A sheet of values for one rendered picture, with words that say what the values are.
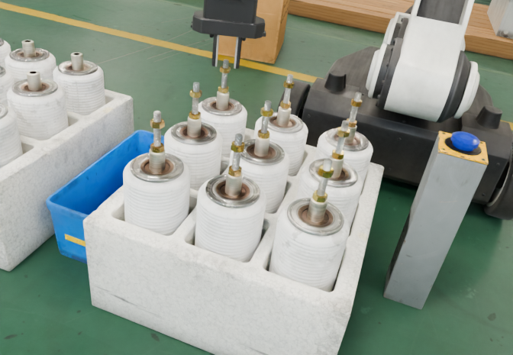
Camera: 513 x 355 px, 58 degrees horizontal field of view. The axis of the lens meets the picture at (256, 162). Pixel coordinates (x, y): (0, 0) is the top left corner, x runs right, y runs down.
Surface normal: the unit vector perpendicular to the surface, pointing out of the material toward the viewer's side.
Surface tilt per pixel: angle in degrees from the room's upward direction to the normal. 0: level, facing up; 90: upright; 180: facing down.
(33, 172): 90
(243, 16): 90
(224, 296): 90
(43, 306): 0
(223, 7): 90
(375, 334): 0
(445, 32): 57
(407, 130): 46
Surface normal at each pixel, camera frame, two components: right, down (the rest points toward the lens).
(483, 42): -0.33, 0.47
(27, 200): 0.93, 0.27
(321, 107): -0.15, -0.26
